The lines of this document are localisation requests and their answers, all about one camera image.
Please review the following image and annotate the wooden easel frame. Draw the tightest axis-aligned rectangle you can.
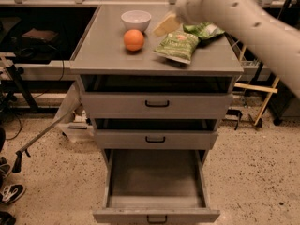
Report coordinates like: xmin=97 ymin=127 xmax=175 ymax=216
xmin=233 ymin=44 xmax=280 ymax=128

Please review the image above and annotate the metal rod with black foot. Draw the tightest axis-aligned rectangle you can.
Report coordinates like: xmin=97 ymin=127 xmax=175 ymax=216
xmin=12 ymin=108 xmax=76 ymax=173

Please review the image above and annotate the white ceramic bowl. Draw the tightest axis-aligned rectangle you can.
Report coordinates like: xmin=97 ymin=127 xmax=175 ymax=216
xmin=121 ymin=10 xmax=152 ymax=32

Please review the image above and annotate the orange fruit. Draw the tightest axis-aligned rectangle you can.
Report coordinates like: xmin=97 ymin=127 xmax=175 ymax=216
xmin=123 ymin=29 xmax=144 ymax=52

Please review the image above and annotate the green chip bag rear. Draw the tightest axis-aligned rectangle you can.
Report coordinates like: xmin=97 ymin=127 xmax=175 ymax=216
xmin=183 ymin=22 xmax=224 ymax=40

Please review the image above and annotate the grey drawer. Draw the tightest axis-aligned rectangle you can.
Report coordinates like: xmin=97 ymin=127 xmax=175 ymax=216
xmin=82 ymin=92 xmax=233 ymax=119
xmin=93 ymin=149 xmax=220 ymax=225
xmin=95 ymin=130 xmax=218 ymax=150

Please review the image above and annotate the green chip bag front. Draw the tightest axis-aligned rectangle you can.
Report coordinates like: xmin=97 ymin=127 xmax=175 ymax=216
xmin=154 ymin=31 xmax=199 ymax=64

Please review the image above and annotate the black white sneaker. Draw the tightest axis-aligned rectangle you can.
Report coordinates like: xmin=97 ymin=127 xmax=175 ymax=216
xmin=0 ymin=184 xmax=25 ymax=204

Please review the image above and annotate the black shoe at corner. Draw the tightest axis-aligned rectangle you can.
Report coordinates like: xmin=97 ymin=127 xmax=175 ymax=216
xmin=0 ymin=212 xmax=16 ymax=225

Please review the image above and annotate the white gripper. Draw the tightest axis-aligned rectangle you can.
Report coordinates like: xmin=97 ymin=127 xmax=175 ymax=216
xmin=152 ymin=0 xmax=226 ymax=38

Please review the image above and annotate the grey top drawer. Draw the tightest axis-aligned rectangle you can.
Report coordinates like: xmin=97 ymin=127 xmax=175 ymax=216
xmin=82 ymin=92 xmax=233 ymax=119

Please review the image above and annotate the grey bottom drawer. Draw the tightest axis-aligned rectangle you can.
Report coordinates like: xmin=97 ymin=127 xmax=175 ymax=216
xmin=93 ymin=149 xmax=220 ymax=225

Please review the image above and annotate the green chip bag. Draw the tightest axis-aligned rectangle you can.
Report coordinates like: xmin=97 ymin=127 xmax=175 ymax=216
xmin=154 ymin=31 xmax=199 ymax=64
xmin=183 ymin=22 xmax=224 ymax=40

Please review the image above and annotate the dark box on shelf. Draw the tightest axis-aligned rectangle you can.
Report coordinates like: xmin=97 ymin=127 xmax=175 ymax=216
xmin=22 ymin=28 xmax=59 ymax=44

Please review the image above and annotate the grey middle drawer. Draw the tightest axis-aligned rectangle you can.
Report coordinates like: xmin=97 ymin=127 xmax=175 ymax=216
xmin=95 ymin=130 xmax=218 ymax=150

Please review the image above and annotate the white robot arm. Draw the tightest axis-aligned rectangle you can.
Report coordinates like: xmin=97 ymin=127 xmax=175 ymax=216
xmin=154 ymin=0 xmax=300 ymax=97

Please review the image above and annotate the grey drawer cabinet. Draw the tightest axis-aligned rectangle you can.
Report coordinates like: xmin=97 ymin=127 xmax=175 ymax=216
xmin=69 ymin=4 xmax=245 ymax=167

